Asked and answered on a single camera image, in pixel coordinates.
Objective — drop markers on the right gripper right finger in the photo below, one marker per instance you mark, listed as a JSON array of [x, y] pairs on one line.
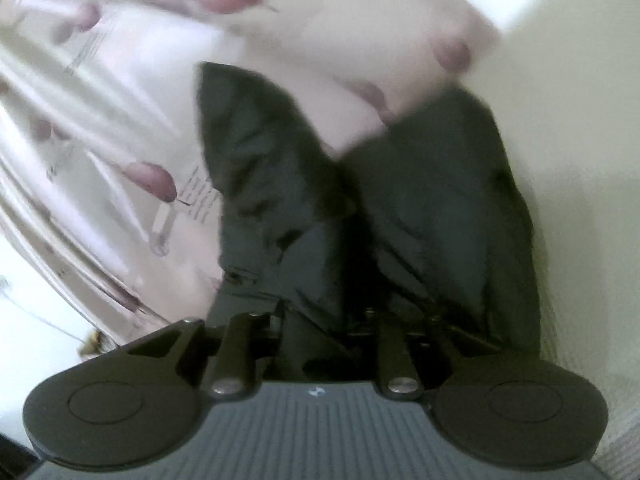
[[503, 407]]

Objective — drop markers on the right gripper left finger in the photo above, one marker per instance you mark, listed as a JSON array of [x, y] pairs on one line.
[[140, 402]]

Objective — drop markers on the black padded jacket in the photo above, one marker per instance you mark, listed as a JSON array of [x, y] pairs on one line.
[[422, 220]]

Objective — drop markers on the floral pink curtain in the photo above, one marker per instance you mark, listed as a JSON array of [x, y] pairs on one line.
[[103, 185]]

